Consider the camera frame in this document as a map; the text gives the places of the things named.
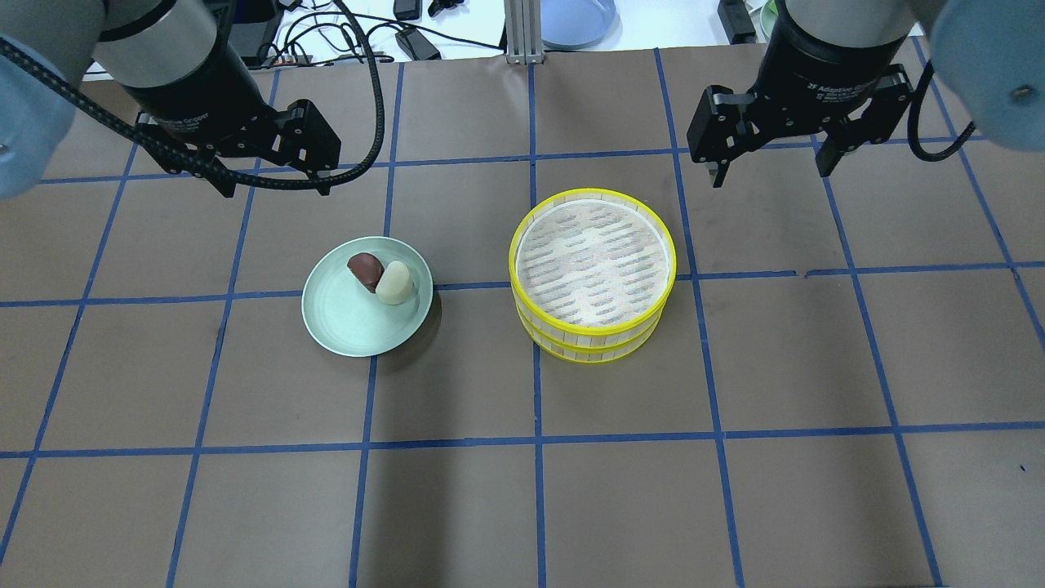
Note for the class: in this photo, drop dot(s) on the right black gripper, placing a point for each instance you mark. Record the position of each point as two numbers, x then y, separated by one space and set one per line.
824 69

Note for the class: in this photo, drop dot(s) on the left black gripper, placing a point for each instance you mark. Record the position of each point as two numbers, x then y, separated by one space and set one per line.
189 86

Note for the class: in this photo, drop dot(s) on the brown chocolate bun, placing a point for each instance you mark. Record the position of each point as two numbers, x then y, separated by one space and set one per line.
367 269

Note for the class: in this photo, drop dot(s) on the white steamed bun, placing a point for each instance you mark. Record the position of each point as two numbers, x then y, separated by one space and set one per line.
396 284

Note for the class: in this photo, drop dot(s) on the yellow steamer top layer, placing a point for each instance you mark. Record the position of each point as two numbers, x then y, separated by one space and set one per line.
591 263

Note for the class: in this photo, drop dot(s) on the yellow steamer layer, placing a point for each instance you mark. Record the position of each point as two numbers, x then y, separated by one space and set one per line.
591 263
576 348

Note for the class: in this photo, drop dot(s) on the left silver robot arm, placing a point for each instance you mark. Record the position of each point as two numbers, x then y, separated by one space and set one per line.
141 44

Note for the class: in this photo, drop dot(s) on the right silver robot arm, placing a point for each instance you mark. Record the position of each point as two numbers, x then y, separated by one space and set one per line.
989 53

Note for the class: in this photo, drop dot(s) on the yellow steamer bottom layer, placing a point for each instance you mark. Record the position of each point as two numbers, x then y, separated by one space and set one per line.
576 348

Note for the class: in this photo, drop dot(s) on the light green plate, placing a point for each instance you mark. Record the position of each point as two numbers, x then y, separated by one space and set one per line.
344 317

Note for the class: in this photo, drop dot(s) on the black power adapter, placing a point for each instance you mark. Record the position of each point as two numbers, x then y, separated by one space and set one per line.
416 46

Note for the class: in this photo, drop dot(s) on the blue plate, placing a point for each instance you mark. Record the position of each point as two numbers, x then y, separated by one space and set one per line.
570 25

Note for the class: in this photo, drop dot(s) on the aluminium frame post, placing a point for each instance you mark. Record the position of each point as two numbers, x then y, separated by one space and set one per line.
524 44

